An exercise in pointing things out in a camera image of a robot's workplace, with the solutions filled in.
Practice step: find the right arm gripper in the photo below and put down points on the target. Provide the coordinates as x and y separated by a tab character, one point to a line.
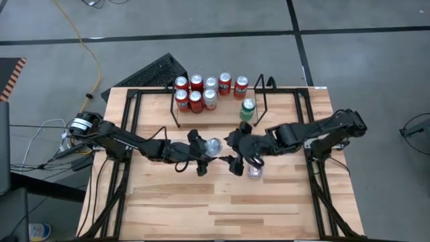
248	144

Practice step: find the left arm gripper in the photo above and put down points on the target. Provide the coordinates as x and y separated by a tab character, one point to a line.
186	153

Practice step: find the silver and red soda can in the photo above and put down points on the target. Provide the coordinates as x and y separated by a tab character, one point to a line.
213	146
211	81
255	172
210	95

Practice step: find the green Sprite can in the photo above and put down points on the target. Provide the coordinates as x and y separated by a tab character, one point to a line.
248	107

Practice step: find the red Coca-Cola Zero can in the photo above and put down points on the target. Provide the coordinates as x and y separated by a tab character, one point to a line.
196	80
195	99

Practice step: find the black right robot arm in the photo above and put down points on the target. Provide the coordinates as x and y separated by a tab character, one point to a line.
322	127

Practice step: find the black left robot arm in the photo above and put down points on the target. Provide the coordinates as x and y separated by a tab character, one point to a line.
117	138

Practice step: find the black power adapter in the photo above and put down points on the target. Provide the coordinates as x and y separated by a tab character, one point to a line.
80	163

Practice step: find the grey power strip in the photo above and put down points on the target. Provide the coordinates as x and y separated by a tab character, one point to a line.
70	147

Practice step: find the black floor beam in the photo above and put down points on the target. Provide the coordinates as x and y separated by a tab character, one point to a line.
50	188

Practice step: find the white and blue container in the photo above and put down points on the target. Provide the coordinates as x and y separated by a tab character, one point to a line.
38	231

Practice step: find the black mat with striped edge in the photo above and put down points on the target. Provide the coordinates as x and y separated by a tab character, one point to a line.
10	79

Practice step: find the black metal table frame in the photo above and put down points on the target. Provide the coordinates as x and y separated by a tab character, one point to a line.
151	91

